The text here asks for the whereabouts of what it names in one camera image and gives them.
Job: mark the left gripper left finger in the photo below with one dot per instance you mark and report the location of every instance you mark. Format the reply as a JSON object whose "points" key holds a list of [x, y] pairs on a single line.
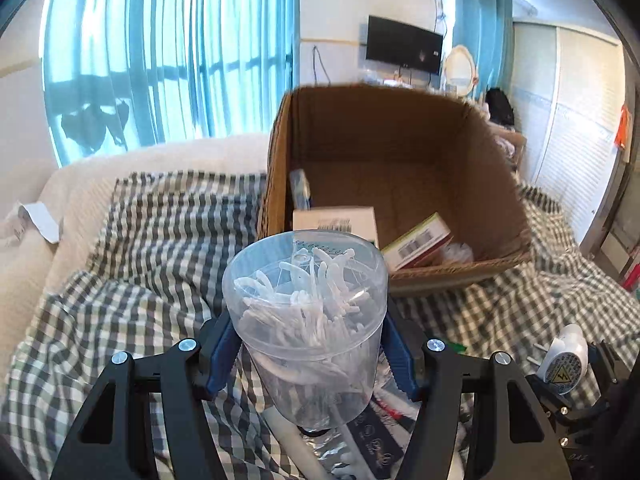
{"points": [[111, 437]]}

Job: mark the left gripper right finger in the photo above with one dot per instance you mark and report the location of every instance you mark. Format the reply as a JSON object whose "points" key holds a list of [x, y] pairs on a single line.
{"points": [[511, 437]]}

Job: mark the clear plastic floss pick jar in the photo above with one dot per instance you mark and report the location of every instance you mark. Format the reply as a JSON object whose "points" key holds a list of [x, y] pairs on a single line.
{"points": [[309, 307]]}

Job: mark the silver foil pouch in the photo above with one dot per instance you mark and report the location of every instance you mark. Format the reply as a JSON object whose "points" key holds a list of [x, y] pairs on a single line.
{"points": [[333, 452]]}

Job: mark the checkered bed cloth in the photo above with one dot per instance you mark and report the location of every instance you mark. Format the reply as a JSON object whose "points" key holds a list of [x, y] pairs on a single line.
{"points": [[154, 277]]}

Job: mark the white paper slip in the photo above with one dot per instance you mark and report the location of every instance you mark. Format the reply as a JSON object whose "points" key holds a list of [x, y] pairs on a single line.
{"points": [[43, 221]]}

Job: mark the white flat carton box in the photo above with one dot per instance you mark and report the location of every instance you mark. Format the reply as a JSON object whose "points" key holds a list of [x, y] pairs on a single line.
{"points": [[359, 221]]}

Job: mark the brown cardboard box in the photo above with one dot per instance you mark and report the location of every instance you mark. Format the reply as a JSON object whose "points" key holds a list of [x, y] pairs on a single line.
{"points": [[407, 154]]}

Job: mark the orange hanging garment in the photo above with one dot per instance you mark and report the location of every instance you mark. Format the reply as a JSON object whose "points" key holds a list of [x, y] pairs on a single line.
{"points": [[621, 137]]}

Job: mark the black backpack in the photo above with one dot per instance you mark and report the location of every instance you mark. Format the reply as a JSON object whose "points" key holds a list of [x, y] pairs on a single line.
{"points": [[500, 109]]}

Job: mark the white louvered wardrobe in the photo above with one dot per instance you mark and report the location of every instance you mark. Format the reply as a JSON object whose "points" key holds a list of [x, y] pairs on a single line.
{"points": [[567, 89]]}

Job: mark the oval white vanity mirror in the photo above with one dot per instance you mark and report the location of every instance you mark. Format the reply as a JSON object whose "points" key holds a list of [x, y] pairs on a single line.
{"points": [[459, 72]]}

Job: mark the blue window curtain left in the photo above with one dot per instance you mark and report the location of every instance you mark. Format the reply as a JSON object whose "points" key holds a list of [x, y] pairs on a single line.
{"points": [[119, 75]]}

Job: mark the blue curtain right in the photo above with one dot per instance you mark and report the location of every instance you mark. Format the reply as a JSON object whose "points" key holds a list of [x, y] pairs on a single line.
{"points": [[485, 28]]}

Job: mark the black wall television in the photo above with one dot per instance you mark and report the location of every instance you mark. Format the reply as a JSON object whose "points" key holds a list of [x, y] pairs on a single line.
{"points": [[400, 44]]}

